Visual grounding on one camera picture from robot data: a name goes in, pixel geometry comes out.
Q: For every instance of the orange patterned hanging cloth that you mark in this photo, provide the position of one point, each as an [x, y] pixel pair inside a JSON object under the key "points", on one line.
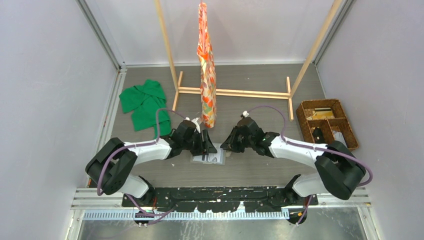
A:
{"points": [[208, 75]]}

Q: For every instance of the black object in basket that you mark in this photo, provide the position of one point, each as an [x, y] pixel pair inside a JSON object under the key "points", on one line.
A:
{"points": [[318, 136]]}

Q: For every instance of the brown wicker basket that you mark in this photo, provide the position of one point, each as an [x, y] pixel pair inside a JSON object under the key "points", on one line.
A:
{"points": [[340, 123]]}

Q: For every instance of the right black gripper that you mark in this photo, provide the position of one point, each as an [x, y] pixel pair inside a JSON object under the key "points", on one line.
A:
{"points": [[229, 144]]}

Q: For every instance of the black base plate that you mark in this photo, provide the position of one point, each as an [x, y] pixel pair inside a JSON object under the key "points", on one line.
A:
{"points": [[253, 199]]}

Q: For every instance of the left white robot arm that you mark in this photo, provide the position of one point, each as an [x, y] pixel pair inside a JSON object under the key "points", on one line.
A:
{"points": [[112, 165]]}

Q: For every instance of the wooden hanging rack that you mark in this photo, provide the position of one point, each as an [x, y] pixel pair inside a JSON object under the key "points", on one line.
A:
{"points": [[291, 89]]}

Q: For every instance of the white paper in basket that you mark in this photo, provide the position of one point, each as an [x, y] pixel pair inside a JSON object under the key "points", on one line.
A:
{"points": [[338, 136]]}

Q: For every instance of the grey card holder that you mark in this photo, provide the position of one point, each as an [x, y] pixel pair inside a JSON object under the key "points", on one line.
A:
{"points": [[218, 158]]}

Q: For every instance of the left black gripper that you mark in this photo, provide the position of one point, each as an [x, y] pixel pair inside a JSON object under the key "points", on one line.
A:
{"points": [[204, 147]]}

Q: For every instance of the green cloth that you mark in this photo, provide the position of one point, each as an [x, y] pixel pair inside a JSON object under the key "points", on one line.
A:
{"points": [[143, 102]]}

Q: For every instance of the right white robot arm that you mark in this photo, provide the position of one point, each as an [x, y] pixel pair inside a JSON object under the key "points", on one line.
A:
{"points": [[337, 171]]}

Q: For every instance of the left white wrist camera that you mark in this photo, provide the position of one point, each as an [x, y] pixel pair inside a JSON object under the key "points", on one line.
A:
{"points": [[196, 121]]}

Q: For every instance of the gold card in basket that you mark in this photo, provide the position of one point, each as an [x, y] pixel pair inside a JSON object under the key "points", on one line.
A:
{"points": [[323, 113]]}

